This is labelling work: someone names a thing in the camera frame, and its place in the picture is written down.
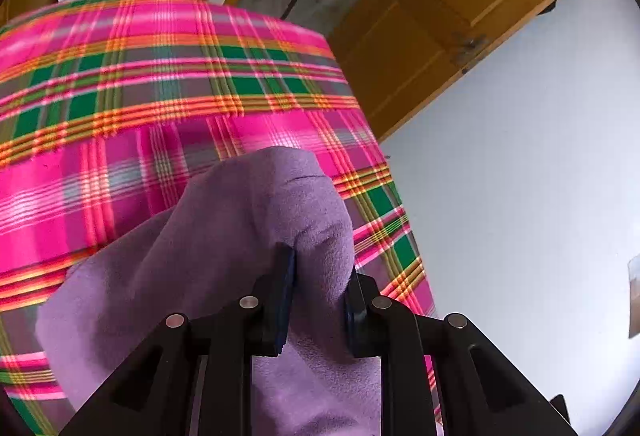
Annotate pink plaid bed sheet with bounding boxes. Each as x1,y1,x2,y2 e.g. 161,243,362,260
0,0,443,436

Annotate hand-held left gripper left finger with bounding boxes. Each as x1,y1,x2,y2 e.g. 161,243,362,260
59,246,297,436

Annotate purple fleece pants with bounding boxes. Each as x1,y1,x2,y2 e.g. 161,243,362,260
35,146,383,436

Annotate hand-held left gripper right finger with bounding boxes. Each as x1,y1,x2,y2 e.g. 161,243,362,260
342,266,578,436

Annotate metal door handle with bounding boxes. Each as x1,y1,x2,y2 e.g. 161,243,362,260
450,33,488,66

